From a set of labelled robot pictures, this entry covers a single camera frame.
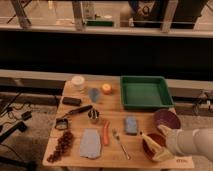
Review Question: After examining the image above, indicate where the purple bowl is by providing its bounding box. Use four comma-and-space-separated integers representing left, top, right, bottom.
154, 109, 181, 129

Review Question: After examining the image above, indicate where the red bowl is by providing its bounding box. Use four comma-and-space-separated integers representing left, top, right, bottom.
142, 134, 166, 162

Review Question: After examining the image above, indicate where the orange fruit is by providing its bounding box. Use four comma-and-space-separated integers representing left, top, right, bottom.
101, 83, 112, 95

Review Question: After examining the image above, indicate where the blue grey small object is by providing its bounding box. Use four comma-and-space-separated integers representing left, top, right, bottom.
88, 88, 100, 103

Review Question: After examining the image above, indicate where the white lidded jar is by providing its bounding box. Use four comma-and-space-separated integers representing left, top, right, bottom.
71, 75, 85, 91

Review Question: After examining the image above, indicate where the green plastic tray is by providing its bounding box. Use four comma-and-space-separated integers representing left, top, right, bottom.
120, 76, 174, 110

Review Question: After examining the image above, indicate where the small metal cup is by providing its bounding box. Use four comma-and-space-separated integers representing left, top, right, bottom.
88, 108, 100, 124

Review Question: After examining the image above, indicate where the orange carrot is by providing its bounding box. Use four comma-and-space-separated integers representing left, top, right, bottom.
103, 121, 110, 146

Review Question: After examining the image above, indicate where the black rectangular block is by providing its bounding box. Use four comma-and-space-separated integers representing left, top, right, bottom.
62, 97, 82, 106

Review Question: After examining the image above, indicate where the blue sponge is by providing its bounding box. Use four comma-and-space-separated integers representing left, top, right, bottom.
125, 116, 138, 135

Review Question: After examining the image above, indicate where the silver fork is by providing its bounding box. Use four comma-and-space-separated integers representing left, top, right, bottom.
112, 129, 131, 160

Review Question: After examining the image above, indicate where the grey blue cloth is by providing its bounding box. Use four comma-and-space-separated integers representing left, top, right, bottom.
79, 129, 101, 159

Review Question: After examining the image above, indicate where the red grape bunch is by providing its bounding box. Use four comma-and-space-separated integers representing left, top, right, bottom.
47, 131, 73, 163

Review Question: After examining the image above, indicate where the black handled tool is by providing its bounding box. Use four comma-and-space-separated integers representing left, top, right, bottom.
62, 105, 93, 118

